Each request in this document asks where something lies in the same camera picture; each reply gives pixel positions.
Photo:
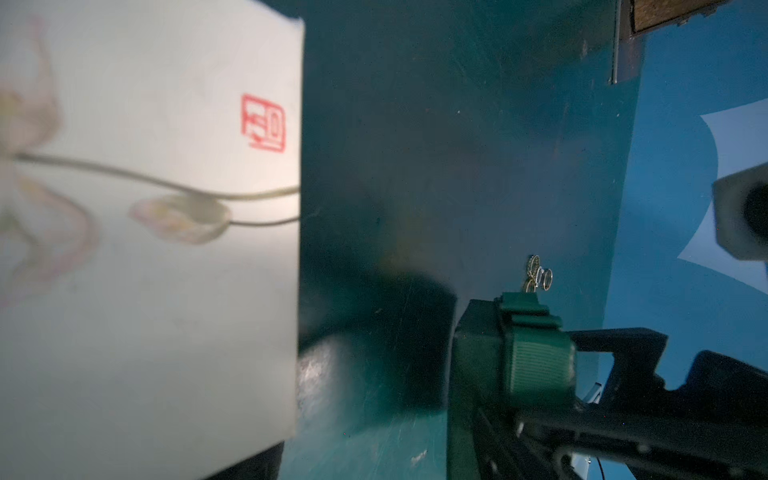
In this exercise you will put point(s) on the brown tree base plate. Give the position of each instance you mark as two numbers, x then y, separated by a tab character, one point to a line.
634	20

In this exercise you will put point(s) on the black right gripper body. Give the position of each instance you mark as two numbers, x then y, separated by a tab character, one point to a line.
714	426

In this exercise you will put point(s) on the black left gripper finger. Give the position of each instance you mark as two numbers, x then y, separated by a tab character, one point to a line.
263	466

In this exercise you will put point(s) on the white flower gift box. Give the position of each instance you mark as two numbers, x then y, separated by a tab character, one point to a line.
150	220

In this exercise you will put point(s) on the green jewelry box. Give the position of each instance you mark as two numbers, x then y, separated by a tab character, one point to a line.
507	355

